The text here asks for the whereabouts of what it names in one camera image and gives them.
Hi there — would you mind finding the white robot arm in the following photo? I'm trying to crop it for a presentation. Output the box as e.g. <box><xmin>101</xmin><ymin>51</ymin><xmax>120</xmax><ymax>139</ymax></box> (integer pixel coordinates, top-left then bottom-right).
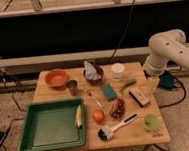
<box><xmin>142</xmin><ymin>29</ymin><xmax>189</xmax><ymax>93</ymax></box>

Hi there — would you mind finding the green plastic cup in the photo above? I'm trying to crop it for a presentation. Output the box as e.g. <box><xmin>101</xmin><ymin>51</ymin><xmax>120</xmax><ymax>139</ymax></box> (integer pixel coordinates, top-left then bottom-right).
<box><xmin>143</xmin><ymin>114</ymin><xmax>158</xmax><ymax>131</ymax></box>

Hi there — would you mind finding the small metal cup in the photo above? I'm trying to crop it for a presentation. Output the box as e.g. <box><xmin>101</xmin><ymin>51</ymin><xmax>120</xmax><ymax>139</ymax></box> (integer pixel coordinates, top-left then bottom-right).
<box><xmin>67</xmin><ymin>80</ymin><xmax>78</xmax><ymax>96</ymax></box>

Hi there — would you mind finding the blue power box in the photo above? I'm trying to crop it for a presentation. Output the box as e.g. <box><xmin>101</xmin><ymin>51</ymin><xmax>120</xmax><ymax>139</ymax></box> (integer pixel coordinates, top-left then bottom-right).
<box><xmin>158</xmin><ymin>72</ymin><xmax>175</xmax><ymax>90</ymax></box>

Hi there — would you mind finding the white lidded container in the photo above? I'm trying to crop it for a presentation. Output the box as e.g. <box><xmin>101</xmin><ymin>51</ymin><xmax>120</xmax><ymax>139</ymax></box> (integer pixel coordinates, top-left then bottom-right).
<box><xmin>110</xmin><ymin>63</ymin><xmax>125</xmax><ymax>79</ymax></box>

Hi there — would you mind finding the green sponge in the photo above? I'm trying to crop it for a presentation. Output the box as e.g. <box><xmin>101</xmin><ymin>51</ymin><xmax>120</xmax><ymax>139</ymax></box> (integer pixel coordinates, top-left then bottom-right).
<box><xmin>101</xmin><ymin>85</ymin><xmax>117</xmax><ymax>101</ymax></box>

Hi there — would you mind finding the bunch of dark grapes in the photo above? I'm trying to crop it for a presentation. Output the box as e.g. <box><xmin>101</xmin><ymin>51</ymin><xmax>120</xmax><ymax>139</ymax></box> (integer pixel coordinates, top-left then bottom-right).
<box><xmin>110</xmin><ymin>99</ymin><xmax>125</xmax><ymax>120</ymax></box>

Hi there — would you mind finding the dark brown bowl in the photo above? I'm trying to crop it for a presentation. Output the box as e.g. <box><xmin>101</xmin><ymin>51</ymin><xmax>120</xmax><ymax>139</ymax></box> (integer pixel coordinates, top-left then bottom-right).
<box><xmin>83</xmin><ymin>66</ymin><xmax>104</xmax><ymax>84</ymax></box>

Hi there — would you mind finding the crumpled grey cloth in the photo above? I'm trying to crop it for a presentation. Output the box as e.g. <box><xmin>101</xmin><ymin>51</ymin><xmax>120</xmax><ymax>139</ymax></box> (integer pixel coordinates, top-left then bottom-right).
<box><xmin>84</xmin><ymin>61</ymin><xmax>98</xmax><ymax>79</ymax></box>

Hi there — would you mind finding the metal spoon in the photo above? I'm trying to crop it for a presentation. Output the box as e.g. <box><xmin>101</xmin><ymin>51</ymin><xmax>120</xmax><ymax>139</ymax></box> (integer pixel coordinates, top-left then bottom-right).
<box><xmin>88</xmin><ymin>92</ymin><xmax>103</xmax><ymax>108</ymax></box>

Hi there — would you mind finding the orange peach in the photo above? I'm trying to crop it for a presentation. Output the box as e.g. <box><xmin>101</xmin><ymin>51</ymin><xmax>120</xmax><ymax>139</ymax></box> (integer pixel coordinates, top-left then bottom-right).
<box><xmin>92</xmin><ymin>110</ymin><xmax>105</xmax><ymax>124</ymax></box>

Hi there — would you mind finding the white dish brush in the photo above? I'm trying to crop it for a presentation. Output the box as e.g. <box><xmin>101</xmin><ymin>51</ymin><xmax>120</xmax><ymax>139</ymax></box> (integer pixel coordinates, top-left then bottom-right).
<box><xmin>97</xmin><ymin>114</ymin><xmax>136</xmax><ymax>141</ymax></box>

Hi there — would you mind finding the yellow corn cob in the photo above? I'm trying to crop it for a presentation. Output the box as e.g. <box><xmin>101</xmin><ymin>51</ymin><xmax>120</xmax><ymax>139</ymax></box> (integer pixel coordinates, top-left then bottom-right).
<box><xmin>74</xmin><ymin>105</ymin><xmax>83</xmax><ymax>128</ymax></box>

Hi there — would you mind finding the orange bowl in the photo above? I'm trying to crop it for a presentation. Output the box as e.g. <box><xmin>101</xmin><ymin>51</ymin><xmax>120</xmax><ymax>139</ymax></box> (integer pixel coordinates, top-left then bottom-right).
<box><xmin>44</xmin><ymin>68</ymin><xmax>68</xmax><ymax>88</ymax></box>

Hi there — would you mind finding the green plastic tray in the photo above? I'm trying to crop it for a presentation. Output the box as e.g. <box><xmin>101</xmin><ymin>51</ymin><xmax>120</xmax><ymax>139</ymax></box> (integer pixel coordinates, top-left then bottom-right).
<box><xmin>18</xmin><ymin>97</ymin><xmax>86</xmax><ymax>151</ymax></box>

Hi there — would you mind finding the black cable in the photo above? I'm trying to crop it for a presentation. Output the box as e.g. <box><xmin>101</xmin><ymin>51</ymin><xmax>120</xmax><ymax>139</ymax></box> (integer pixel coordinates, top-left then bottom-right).
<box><xmin>101</xmin><ymin>0</ymin><xmax>144</xmax><ymax>65</ymax></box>

